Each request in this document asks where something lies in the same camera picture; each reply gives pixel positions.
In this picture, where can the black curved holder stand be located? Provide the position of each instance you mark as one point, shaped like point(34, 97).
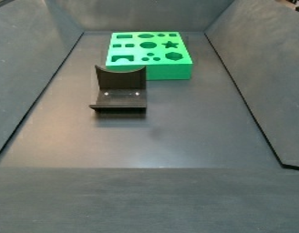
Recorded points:
point(122, 89)

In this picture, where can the green shape sorter block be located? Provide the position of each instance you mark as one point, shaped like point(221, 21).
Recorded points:
point(158, 50)

